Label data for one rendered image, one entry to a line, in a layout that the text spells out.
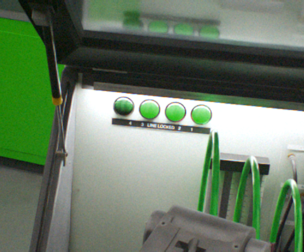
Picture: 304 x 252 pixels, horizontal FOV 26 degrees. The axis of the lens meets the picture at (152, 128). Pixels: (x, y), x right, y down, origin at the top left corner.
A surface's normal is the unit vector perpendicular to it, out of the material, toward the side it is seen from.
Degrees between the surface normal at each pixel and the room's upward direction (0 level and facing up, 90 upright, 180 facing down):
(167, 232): 13
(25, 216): 0
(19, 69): 90
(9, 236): 0
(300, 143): 90
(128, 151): 90
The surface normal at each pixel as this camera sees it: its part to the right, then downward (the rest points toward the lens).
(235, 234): -0.06, -0.77
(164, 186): -0.05, 0.37
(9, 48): -0.28, 0.34
